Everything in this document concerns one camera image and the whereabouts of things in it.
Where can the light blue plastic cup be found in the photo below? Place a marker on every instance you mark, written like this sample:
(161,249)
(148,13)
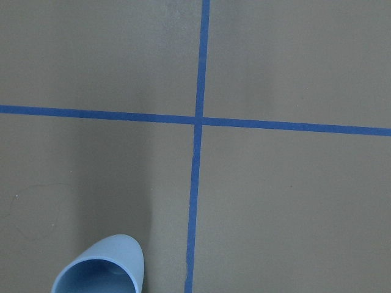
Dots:
(113,264)

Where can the blue tape grid lines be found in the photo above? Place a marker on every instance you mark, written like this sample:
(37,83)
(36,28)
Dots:
(198,121)

